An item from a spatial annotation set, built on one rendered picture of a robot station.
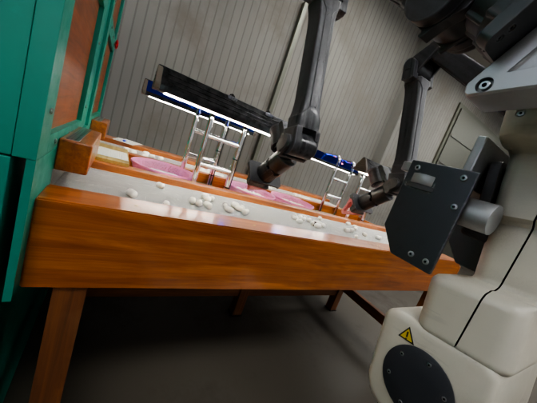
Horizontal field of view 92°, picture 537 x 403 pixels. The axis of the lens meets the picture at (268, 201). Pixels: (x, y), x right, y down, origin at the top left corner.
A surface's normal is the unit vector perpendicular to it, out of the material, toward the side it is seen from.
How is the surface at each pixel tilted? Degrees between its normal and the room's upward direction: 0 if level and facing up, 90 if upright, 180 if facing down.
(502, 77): 90
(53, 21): 90
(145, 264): 90
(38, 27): 90
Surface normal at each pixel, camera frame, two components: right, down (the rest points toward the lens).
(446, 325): -0.82, -0.19
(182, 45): 0.47, 0.32
